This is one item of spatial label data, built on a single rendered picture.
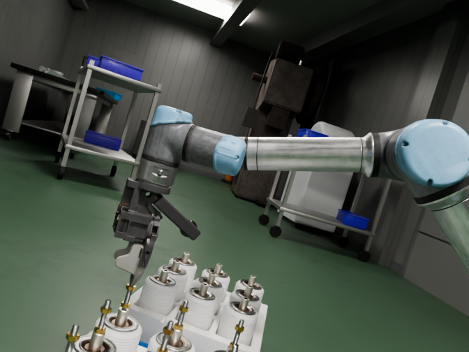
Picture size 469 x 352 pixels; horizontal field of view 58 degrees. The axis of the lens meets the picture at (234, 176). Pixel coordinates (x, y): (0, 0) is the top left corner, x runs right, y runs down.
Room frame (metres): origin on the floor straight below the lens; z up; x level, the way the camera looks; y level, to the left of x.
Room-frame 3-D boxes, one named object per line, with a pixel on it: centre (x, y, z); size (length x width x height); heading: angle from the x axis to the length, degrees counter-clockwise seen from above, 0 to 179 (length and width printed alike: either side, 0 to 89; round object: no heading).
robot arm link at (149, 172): (0.84, 0.15, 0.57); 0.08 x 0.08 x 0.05
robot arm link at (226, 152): (0.84, 0.05, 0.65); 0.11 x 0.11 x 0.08; 82
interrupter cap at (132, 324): (0.84, 0.14, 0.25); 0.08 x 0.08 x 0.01
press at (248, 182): (6.58, -0.40, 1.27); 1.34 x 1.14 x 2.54; 13
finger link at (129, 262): (0.82, 0.15, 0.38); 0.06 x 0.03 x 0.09; 111
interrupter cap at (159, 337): (0.83, 0.02, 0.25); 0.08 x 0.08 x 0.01
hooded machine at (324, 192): (5.23, -1.00, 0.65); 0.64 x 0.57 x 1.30; 13
